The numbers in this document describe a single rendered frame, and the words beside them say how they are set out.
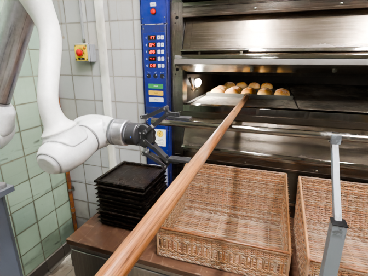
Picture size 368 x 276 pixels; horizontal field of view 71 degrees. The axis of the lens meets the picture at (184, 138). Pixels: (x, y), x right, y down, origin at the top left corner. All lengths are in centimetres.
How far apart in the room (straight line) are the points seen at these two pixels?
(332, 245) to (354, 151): 63
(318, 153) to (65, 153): 115
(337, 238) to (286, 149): 61
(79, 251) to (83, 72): 103
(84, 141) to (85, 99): 100
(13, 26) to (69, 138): 47
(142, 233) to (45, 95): 54
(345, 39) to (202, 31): 65
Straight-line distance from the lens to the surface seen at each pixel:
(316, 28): 139
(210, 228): 141
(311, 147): 144
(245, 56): 123
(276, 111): 139
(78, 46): 169
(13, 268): 123
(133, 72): 157
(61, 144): 78
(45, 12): 91
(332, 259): 99
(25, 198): 189
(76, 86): 182
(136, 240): 36
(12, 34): 110
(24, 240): 199
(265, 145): 142
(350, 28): 141
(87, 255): 145
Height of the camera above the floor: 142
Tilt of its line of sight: 17 degrees down
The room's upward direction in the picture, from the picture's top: straight up
